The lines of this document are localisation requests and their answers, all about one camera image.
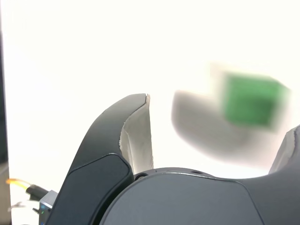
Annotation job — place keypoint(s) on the green cube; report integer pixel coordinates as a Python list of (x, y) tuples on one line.
[(253, 100)]

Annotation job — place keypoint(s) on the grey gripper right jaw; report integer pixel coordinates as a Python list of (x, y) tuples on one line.
[(187, 201)]

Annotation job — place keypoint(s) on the small grey hub box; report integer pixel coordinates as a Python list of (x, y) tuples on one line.
[(47, 204)]

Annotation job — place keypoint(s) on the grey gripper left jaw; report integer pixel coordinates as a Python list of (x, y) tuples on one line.
[(93, 164)]

